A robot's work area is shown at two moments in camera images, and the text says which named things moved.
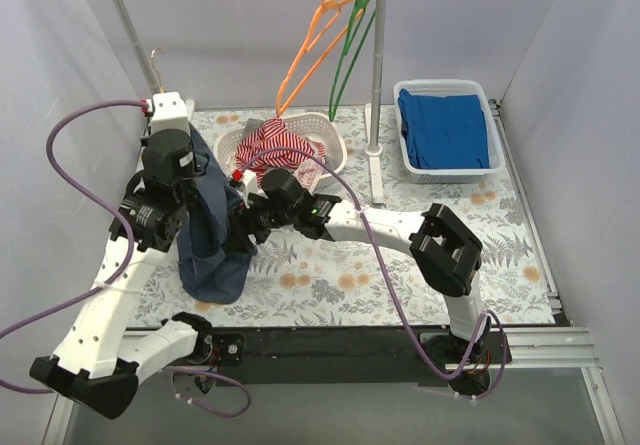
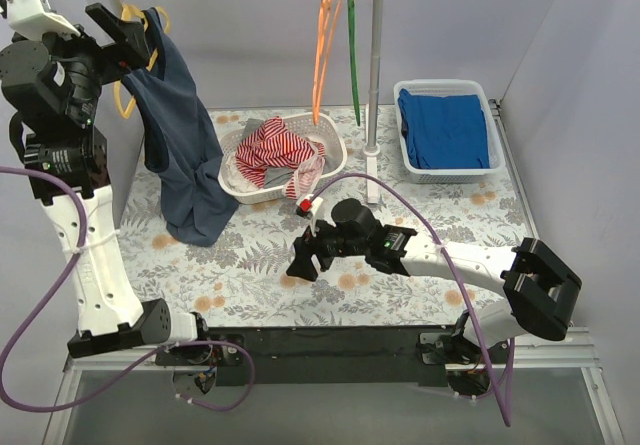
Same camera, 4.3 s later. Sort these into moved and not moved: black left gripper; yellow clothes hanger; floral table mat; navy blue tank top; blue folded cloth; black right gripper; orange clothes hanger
Moved: black right gripper; yellow clothes hanger; navy blue tank top; black left gripper; orange clothes hanger
Not moved: floral table mat; blue folded cloth
